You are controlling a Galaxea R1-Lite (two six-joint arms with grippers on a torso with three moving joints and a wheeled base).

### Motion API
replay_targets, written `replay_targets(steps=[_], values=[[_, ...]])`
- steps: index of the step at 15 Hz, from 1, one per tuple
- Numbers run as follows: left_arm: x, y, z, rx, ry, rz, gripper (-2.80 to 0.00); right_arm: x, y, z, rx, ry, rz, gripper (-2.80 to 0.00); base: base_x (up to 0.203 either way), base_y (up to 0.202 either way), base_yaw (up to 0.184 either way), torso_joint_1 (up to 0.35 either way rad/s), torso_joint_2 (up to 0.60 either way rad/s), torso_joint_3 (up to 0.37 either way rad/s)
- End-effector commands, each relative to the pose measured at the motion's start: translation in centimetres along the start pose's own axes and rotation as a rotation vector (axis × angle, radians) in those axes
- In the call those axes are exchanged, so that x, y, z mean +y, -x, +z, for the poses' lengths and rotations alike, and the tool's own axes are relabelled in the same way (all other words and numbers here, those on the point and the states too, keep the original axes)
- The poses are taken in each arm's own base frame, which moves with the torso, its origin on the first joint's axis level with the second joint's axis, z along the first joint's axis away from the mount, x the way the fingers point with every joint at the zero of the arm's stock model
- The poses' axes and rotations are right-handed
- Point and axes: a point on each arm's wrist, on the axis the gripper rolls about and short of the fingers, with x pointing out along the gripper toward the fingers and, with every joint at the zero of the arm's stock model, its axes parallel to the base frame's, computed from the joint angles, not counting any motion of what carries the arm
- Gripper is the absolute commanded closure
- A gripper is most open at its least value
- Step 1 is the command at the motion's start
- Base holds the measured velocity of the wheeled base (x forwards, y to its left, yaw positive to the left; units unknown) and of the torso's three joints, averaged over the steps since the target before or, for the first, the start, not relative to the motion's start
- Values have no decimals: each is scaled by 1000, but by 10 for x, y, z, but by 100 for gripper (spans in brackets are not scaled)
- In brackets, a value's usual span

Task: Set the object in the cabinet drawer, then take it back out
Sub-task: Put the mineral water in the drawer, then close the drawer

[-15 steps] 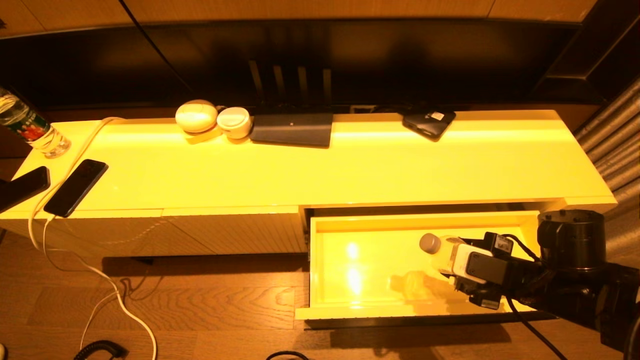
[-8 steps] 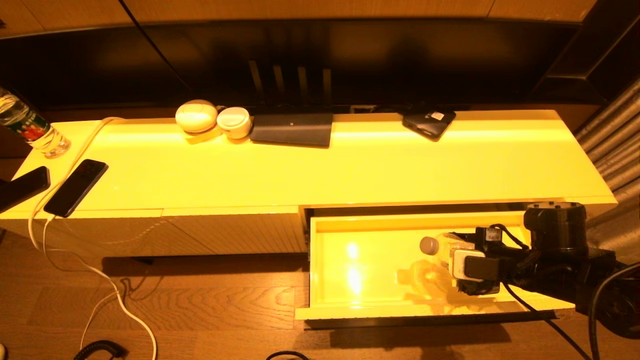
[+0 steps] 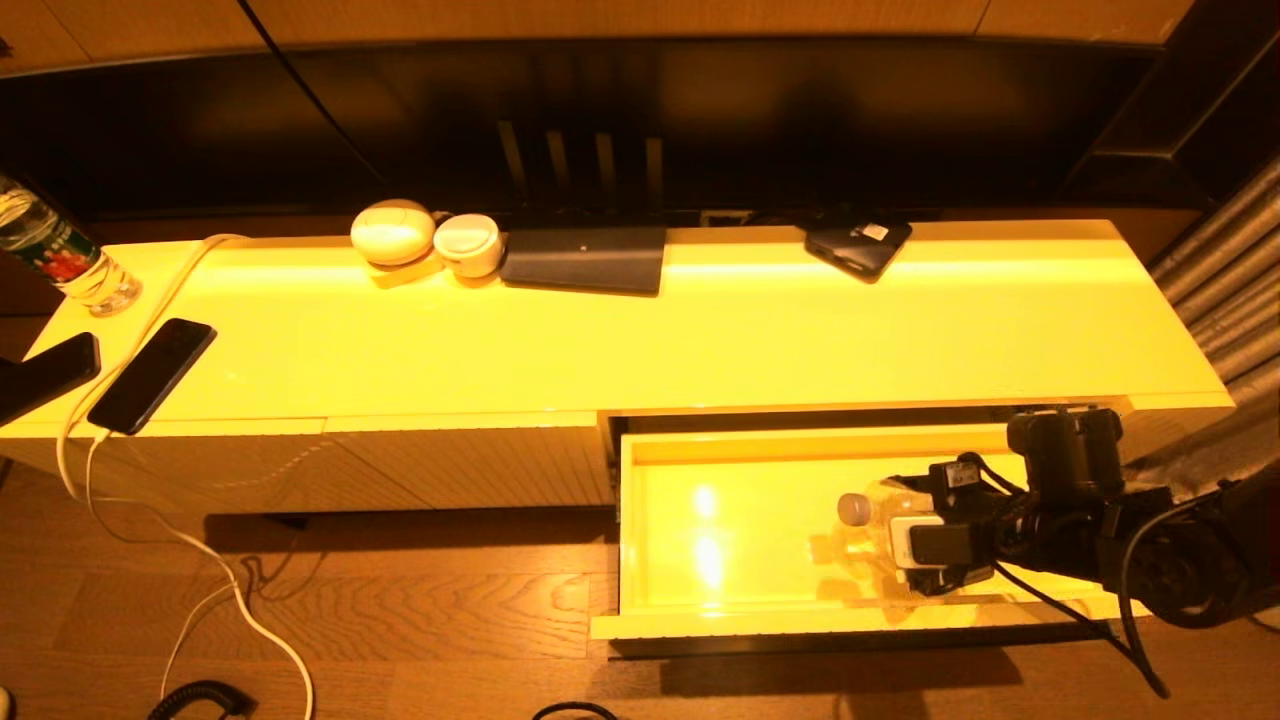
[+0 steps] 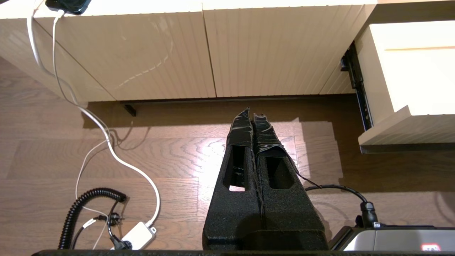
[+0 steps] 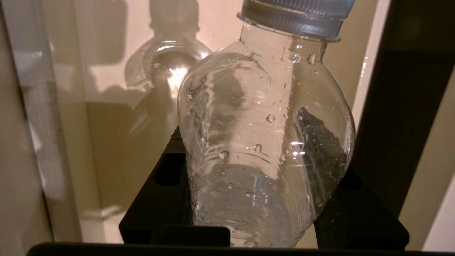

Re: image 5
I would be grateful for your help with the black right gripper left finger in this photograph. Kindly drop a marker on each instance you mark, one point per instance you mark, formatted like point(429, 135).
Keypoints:
point(160, 213)

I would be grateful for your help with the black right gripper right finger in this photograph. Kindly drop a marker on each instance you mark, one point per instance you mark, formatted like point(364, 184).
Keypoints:
point(362, 220)

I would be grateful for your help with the cream white ribbed drawer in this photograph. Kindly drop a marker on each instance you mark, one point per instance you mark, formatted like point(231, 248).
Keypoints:
point(113, 106)

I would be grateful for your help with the clear bottle with white cap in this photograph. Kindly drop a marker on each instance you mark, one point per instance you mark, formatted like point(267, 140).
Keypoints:
point(256, 124)

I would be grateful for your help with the white low tv cabinet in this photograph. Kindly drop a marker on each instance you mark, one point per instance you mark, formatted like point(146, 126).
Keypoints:
point(437, 160)

